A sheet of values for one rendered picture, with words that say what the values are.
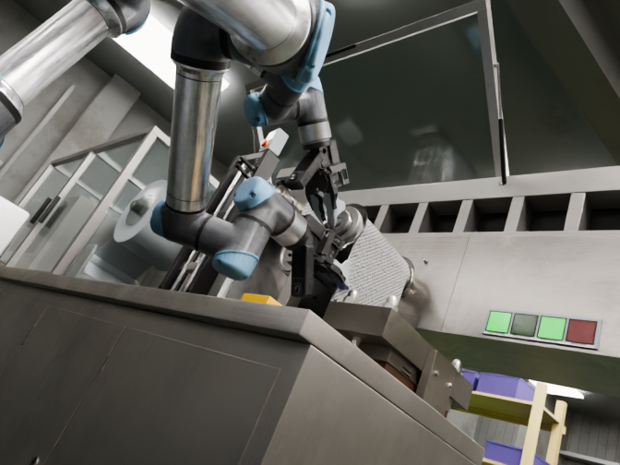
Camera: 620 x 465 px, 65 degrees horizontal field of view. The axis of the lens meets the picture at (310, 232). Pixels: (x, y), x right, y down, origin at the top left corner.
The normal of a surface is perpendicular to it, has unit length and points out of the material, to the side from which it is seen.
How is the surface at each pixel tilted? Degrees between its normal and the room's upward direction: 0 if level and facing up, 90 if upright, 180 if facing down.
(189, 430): 90
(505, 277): 90
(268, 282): 90
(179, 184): 145
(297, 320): 90
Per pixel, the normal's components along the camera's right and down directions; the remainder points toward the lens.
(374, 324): -0.59, -0.56
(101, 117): 0.59, -0.11
